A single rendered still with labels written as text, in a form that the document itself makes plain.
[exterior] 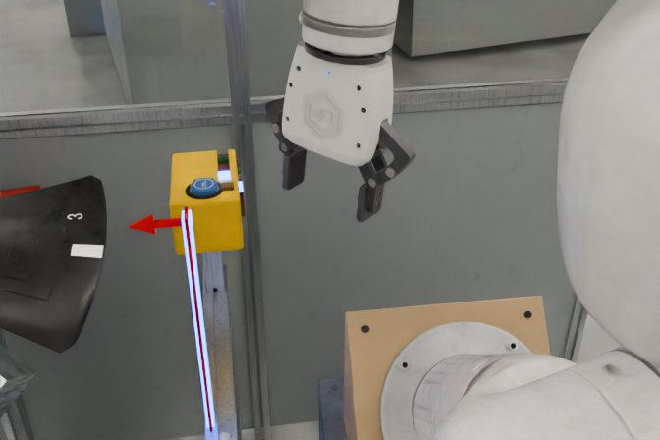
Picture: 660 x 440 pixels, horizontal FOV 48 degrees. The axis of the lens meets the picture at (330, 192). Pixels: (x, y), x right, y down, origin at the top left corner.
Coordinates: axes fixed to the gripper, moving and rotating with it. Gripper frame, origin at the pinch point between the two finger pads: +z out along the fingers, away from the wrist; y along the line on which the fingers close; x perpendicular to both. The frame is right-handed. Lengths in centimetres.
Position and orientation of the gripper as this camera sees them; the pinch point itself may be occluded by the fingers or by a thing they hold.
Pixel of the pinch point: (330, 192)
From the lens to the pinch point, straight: 75.7
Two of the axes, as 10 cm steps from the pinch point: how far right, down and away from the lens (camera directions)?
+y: 8.2, 3.4, -4.6
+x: 5.6, -3.5, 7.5
